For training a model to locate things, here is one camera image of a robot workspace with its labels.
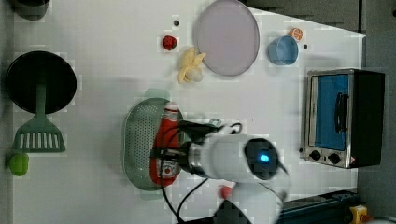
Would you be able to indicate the red strawberry toy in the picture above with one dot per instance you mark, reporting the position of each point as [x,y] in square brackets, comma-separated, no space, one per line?
[169,42]

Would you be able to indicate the peeled banana toy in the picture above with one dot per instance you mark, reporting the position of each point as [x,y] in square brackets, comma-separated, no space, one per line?
[190,67]

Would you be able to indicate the green toy fruit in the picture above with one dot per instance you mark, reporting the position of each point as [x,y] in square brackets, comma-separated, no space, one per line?
[19,164]

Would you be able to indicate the blue plastic cup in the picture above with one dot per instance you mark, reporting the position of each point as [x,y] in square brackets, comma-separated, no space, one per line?
[283,50]

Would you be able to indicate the black round pan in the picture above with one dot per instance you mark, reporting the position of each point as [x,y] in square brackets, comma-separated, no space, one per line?
[43,69]

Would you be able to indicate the silver metal strainer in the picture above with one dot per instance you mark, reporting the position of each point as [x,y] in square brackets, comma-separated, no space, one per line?
[140,129]

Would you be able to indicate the lavender round plate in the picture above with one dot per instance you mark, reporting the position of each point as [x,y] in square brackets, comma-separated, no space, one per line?
[227,32]

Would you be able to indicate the orange slice toy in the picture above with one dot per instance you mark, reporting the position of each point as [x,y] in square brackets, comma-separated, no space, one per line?
[297,34]

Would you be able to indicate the yellow red toy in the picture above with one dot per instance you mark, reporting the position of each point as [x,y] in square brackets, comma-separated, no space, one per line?
[360,215]

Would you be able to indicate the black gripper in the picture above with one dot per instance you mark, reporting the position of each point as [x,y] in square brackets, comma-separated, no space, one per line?
[179,155]

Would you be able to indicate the green plastic spatula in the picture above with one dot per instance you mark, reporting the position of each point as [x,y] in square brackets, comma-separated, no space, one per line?
[39,134]

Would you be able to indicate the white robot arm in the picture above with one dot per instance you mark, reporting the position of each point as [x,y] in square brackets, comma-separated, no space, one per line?
[261,181]

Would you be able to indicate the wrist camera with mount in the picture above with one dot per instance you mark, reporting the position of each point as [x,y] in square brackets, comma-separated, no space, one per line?
[201,132]

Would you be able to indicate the red plush ketchup bottle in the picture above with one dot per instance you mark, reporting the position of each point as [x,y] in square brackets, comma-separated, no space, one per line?
[164,173]

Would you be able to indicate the dark pot at corner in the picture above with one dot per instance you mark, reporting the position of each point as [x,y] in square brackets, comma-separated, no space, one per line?
[31,10]

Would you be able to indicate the pink toy fruit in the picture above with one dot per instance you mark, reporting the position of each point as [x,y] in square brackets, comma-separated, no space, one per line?
[225,192]

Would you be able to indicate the silver toaster oven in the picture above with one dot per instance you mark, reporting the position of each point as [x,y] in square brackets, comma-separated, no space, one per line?
[344,117]

